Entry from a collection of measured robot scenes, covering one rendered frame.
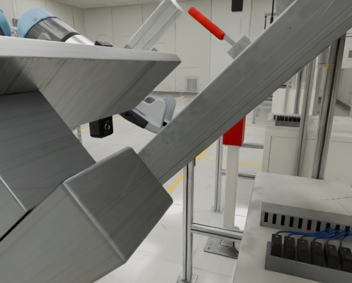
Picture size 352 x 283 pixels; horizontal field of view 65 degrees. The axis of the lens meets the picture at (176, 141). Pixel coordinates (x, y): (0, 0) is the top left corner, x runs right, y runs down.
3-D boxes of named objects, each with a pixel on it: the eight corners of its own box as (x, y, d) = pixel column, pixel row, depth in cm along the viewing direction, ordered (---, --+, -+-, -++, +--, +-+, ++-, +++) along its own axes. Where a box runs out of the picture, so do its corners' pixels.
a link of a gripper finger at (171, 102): (192, 113, 48) (149, 85, 49) (176, 140, 50) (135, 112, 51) (196, 110, 51) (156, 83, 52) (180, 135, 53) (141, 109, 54)
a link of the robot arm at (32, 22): (44, 42, 60) (50, 3, 55) (82, 69, 58) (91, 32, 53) (10, 46, 53) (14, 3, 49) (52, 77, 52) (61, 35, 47)
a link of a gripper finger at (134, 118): (144, 123, 45) (105, 94, 47) (139, 131, 46) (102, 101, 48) (157, 119, 50) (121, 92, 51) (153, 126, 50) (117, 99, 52)
